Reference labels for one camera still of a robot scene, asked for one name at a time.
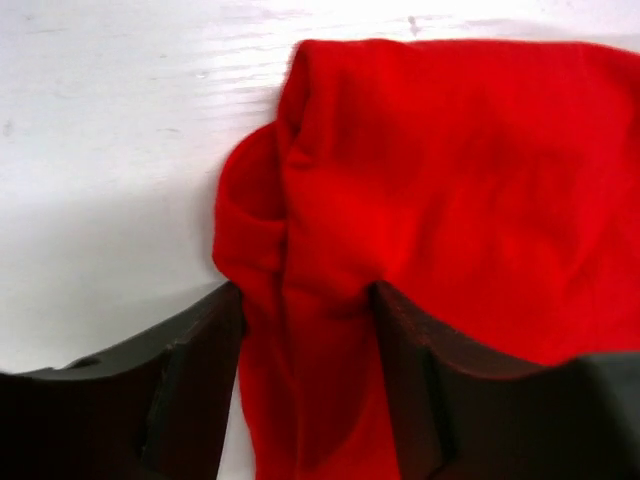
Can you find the red t shirt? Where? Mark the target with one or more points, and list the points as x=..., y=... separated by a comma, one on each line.
x=495, y=183

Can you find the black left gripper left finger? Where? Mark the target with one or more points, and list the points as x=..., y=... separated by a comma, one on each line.
x=154, y=406

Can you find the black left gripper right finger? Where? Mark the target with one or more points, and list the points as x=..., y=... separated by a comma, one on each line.
x=461, y=410

